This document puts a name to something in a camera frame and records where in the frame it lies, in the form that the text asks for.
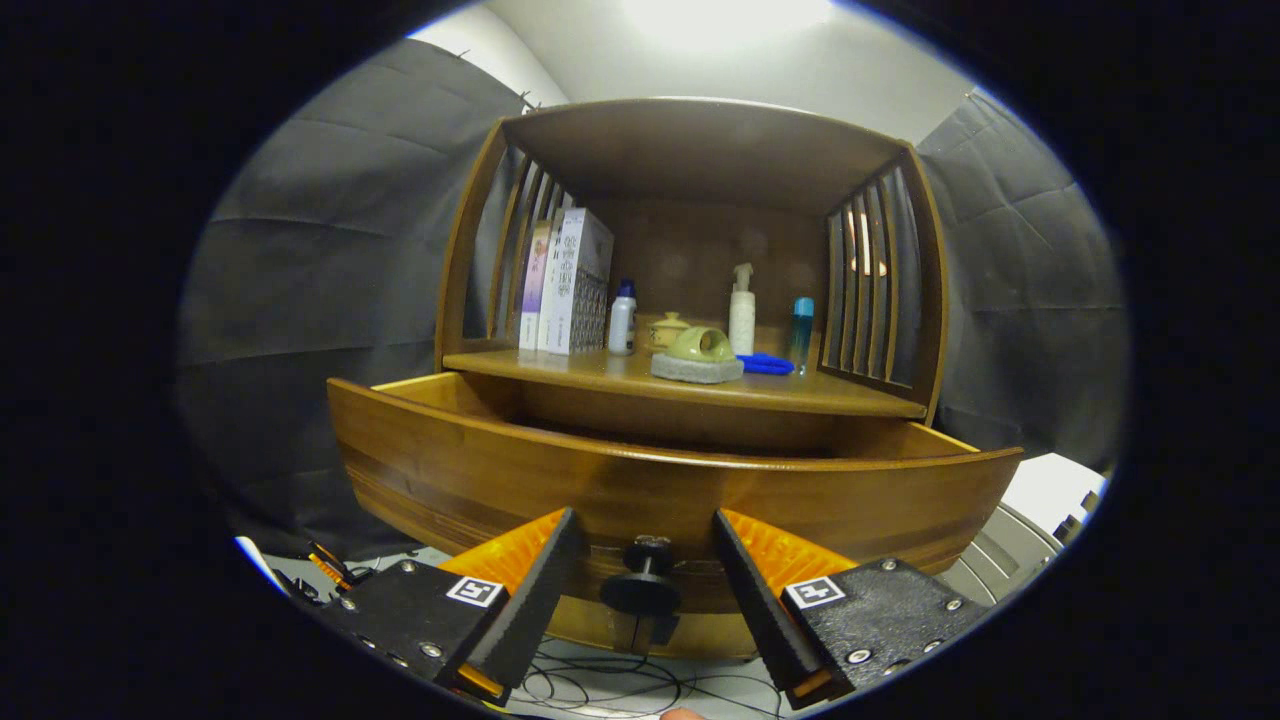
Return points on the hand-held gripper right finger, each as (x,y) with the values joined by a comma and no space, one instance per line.
(765,605)

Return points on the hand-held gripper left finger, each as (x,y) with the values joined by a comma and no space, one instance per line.
(535,600)

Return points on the black drawer knob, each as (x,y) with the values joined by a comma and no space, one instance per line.
(642,585)

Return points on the brown wooden drawer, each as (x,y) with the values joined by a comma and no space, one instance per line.
(600,490)

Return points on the wooden countertop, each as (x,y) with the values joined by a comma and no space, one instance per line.
(800,392)

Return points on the brown wooden cabinet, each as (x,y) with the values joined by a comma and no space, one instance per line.
(700,250)

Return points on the orange black tool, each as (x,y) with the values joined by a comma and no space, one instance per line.
(328,568)

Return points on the blue folded cloth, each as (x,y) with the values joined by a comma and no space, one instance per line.
(768,364)

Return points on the clear blue bottle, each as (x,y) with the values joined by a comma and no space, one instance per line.
(802,330)

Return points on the white pump bottle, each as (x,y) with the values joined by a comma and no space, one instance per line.
(741,315)

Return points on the small white bottle blue cap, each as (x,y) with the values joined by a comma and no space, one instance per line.
(622,322)

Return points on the beige lidded teacup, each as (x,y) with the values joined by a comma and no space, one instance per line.
(668,328)

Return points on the pink purple book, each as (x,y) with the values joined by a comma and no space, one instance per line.
(535,285)

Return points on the white patterned book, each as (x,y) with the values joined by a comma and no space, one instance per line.
(580,285)

